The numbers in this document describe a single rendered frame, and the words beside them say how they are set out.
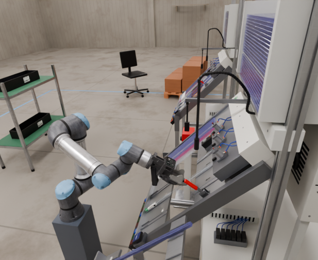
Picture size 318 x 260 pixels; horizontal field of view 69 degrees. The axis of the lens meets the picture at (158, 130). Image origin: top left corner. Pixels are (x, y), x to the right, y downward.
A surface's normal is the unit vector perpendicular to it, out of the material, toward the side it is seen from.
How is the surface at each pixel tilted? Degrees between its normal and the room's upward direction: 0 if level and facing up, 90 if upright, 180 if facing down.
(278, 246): 0
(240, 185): 90
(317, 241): 0
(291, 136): 90
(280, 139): 90
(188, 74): 90
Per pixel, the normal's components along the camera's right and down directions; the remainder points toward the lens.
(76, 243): -0.20, 0.46
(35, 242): -0.04, -0.89
